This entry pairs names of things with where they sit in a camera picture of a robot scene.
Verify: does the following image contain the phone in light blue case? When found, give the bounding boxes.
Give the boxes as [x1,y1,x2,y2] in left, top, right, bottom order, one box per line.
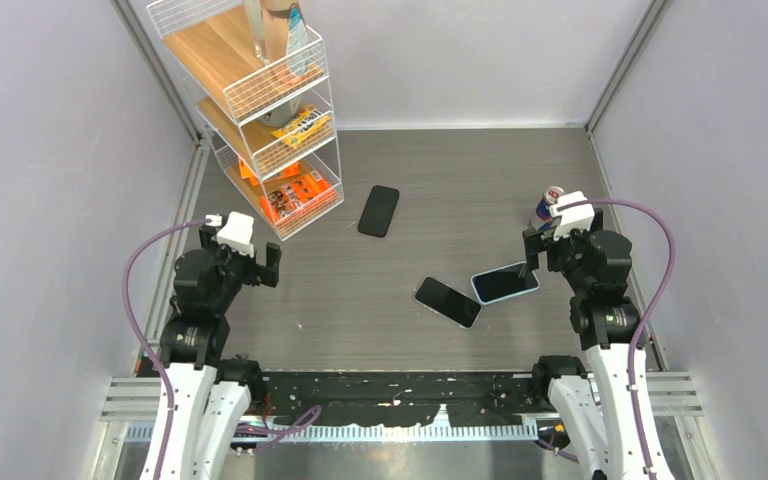
[470,262,540,305]

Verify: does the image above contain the white wire shelf rack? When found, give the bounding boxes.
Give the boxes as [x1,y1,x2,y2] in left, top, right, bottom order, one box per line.
[146,0,344,240]

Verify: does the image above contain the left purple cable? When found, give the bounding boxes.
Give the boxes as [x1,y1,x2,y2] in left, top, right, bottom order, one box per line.
[122,215,224,480]

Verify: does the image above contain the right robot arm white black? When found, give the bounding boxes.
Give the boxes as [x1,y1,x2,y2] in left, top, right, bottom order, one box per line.
[523,229,673,479]

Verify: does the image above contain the yellow snack bag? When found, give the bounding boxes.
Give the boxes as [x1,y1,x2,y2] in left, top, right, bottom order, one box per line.
[270,104,331,148]

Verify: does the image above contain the orange snack packs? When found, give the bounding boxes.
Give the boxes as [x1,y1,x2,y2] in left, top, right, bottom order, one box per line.
[236,157,333,225]

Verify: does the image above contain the blue white bottle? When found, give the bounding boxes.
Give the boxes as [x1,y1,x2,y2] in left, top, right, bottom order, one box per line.
[286,3,310,77]

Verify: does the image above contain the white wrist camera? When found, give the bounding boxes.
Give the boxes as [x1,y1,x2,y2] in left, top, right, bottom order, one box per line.
[549,191,595,241]
[216,212,256,258]

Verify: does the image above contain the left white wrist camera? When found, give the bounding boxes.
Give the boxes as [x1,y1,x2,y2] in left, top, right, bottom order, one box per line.
[216,212,256,258]

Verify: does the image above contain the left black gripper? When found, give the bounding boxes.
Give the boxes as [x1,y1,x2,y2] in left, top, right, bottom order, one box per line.
[201,223,280,311]

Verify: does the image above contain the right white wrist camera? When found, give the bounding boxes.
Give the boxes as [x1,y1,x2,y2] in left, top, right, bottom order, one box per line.
[549,191,595,241]

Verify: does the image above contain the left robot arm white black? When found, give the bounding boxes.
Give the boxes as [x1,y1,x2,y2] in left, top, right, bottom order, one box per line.
[140,213,281,479]

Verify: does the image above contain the clear bottle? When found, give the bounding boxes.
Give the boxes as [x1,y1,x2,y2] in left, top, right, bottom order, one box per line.
[242,0,270,65]

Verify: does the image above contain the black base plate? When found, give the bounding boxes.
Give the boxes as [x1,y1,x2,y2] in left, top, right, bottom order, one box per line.
[248,371,555,427]

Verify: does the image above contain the black phone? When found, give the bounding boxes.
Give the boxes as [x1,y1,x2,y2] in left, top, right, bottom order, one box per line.
[413,277,481,329]

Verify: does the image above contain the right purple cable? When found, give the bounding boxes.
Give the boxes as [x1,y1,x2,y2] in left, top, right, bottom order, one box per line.
[559,198,678,480]

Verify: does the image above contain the red bull can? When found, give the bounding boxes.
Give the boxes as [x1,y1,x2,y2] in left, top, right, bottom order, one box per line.
[529,186,565,232]

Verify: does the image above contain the purple cable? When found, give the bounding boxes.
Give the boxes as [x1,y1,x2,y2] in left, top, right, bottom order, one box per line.
[559,198,678,480]
[122,215,224,480]

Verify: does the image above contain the black phone case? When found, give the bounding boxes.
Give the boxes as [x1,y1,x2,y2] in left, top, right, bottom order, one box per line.
[357,185,400,238]

